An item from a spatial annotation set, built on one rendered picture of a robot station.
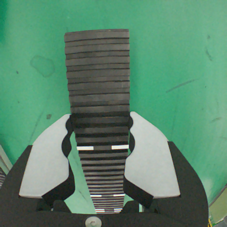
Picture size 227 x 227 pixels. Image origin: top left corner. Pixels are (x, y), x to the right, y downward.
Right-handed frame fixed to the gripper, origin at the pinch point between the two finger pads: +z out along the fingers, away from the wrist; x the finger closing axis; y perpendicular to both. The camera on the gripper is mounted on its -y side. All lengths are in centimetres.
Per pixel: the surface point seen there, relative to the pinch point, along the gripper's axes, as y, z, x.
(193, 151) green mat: 9.1, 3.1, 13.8
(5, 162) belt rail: 9.9, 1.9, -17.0
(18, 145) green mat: 6.7, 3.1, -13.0
